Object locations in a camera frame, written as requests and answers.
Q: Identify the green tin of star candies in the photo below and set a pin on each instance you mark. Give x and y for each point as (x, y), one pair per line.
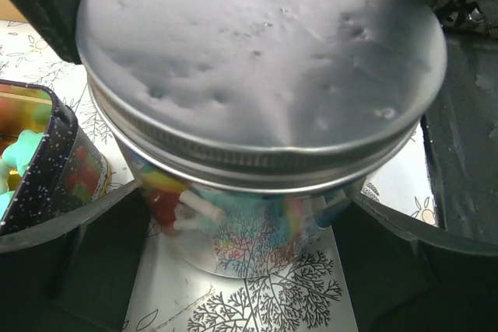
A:
(49, 166)

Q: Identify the glass jar lid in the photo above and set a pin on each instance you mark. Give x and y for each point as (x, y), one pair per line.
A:
(262, 96)

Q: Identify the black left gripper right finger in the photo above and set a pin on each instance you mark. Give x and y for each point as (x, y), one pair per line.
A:
(405, 275)

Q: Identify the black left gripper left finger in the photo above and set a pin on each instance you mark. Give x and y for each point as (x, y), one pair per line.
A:
(75, 272)

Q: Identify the clear glass jar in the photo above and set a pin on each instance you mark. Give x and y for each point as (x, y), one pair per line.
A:
(232, 234)

